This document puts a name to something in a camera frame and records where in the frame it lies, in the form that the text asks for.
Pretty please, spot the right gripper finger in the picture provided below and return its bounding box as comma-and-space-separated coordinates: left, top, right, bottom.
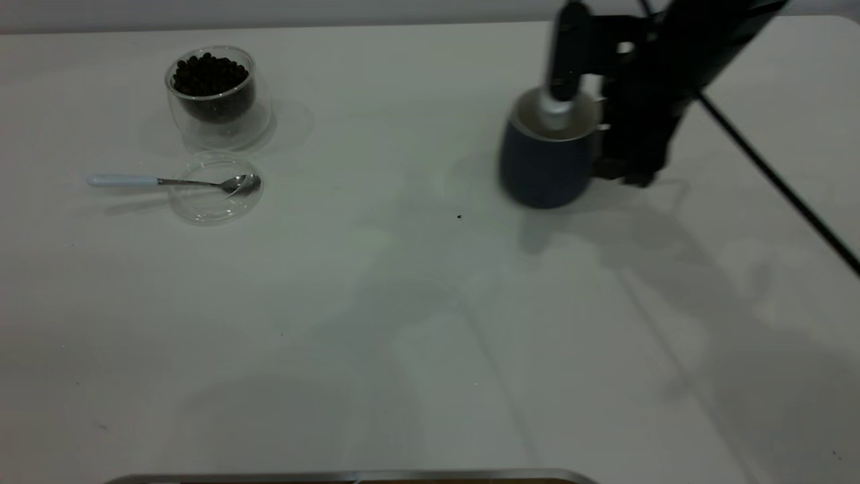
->
537, 1, 595, 132
594, 74, 681, 188

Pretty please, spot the dark grey mug white inside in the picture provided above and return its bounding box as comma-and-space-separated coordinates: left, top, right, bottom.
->
499, 86, 603, 209

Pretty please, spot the metal spoon with white handle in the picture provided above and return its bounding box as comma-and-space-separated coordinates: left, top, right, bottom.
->
87, 173, 261, 197

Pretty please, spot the clear double-wall glass cup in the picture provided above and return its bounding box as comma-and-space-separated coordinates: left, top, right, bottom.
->
165, 45, 273, 152

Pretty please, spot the clear round glass lid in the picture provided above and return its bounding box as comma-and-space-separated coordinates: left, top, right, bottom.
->
168, 152, 264, 225

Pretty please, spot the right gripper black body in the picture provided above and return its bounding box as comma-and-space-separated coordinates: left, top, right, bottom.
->
590, 0, 788, 118

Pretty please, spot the dark coffee beans pile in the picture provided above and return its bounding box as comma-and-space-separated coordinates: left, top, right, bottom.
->
173, 52, 256, 125

